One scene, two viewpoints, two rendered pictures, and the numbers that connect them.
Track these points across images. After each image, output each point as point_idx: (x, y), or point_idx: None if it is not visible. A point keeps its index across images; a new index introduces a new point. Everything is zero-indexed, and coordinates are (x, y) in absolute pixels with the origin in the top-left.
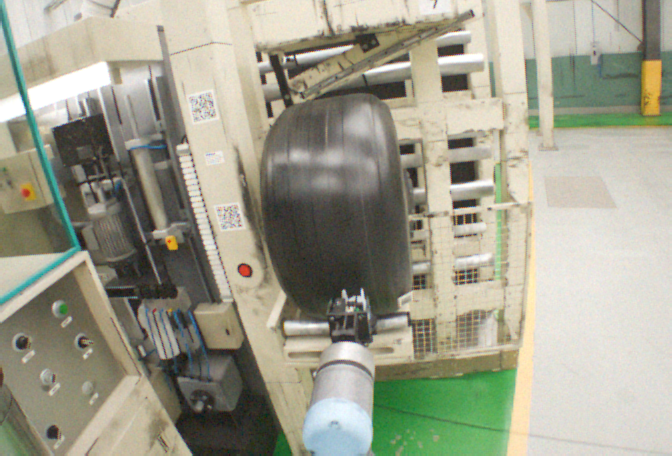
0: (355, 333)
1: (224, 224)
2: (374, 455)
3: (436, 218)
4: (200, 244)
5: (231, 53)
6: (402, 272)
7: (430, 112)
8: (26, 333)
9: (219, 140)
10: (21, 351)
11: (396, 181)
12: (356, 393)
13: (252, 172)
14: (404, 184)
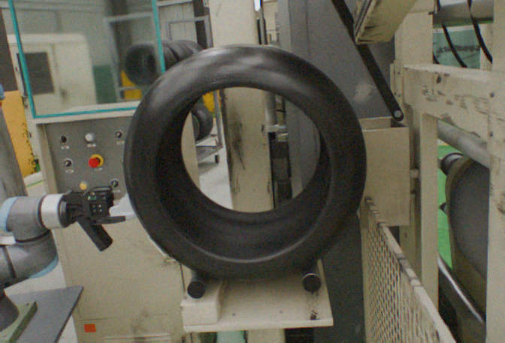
0: (67, 197)
1: None
2: (24, 254)
3: (491, 311)
4: (290, 152)
5: None
6: (137, 210)
7: (498, 95)
8: (124, 132)
9: None
10: (117, 138)
11: (136, 131)
12: (19, 204)
13: (243, 98)
14: (157, 141)
